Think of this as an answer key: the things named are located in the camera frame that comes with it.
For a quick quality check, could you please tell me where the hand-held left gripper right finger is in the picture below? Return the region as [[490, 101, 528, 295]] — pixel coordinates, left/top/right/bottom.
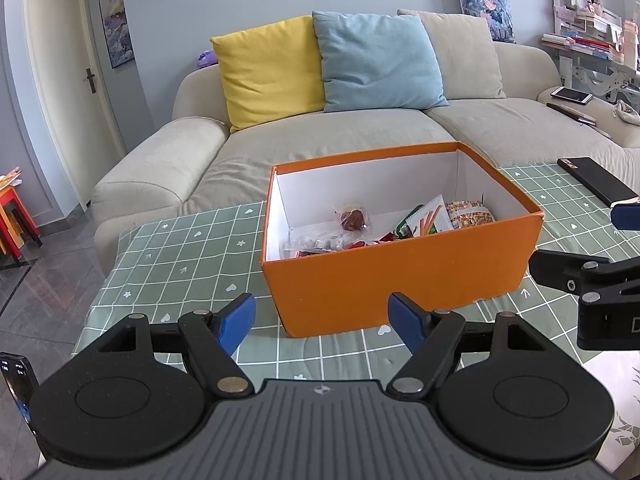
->
[[385, 291, 551, 395]]

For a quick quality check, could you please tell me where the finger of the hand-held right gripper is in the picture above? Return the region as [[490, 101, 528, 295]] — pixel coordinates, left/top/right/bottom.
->
[[529, 249, 640, 302], [610, 199, 640, 231]]

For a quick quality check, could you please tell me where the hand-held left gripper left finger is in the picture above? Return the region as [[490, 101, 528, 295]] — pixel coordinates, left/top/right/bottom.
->
[[92, 292, 257, 396]]

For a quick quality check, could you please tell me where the orange cardboard box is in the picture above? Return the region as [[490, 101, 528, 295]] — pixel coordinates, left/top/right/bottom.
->
[[261, 141, 544, 339]]

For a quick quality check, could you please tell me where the red label snack packet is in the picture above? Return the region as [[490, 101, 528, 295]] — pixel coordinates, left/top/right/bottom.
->
[[345, 232, 401, 252]]

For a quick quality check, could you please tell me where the brown patterned peanut packet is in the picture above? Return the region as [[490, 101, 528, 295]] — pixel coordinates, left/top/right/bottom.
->
[[444, 200, 497, 231]]

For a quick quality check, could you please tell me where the clear tray of white balls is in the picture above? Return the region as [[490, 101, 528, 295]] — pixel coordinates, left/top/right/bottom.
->
[[284, 234, 342, 258]]

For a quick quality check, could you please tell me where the white stick snack packet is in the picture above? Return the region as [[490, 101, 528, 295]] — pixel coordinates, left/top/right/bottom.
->
[[395, 194, 453, 238]]

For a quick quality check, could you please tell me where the brown meat snack packet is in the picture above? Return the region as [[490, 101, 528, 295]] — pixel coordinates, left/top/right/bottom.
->
[[332, 202, 373, 236]]

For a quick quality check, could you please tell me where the black notebook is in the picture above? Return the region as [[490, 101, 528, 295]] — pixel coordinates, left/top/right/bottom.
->
[[556, 156, 640, 208]]

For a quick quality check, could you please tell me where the black remote control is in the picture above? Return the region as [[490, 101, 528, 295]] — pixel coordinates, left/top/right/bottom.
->
[[546, 102, 597, 126]]

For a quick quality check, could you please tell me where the white smartphone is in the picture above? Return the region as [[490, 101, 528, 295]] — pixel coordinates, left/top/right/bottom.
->
[[550, 86, 594, 106]]

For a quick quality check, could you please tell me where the white desk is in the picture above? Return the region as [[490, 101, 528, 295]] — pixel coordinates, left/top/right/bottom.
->
[[557, 47, 640, 93]]

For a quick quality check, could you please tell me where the stack of books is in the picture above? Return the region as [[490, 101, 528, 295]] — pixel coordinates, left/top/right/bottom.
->
[[541, 32, 613, 57]]

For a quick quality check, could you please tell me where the beige sofa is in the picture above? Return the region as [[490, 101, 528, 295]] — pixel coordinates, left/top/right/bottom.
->
[[90, 7, 640, 261]]

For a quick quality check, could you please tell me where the beige pillow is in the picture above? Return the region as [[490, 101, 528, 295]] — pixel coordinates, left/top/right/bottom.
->
[[397, 8, 507, 101]]

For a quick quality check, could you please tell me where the smartphone with lit screen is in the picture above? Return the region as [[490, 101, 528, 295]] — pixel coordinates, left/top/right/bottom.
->
[[0, 354, 40, 438]]

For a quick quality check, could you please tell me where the red plastic stool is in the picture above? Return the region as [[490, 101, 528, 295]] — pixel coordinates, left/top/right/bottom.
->
[[0, 187, 43, 268]]

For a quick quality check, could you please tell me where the printed figure pillow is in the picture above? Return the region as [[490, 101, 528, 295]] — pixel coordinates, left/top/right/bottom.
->
[[454, 0, 516, 43]]

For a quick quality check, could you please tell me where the yellow pillow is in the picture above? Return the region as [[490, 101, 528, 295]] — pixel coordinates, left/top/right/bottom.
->
[[210, 15, 326, 133]]

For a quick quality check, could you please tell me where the light blue pillow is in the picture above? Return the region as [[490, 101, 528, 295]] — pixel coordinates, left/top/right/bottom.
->
[[311, 10, 450, 113]]

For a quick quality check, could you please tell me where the white door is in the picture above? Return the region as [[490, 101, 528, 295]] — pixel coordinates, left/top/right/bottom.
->
[[22, 0, 128, 211]]

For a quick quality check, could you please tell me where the grey drawstring pouch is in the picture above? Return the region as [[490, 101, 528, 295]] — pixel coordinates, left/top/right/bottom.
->
[[612, 100, 640, 126]]

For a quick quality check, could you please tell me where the blue wall poster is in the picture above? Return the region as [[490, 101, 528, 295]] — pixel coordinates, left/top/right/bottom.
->
[[95, 0, 136, 68]]

